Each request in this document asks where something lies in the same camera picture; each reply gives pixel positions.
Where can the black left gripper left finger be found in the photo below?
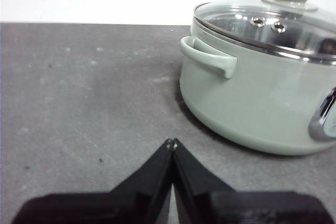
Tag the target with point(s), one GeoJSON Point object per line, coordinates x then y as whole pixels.
{"type": "Point", "coordinates": [126, 203]}

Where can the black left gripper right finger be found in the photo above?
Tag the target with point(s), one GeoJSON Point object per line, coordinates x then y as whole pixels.
{"type": "Point", "coordinates": [225, 205]}

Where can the pale green electric pot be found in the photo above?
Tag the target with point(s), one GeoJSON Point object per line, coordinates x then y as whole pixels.
{"type": "Point", "coordinates": [249, 98]}

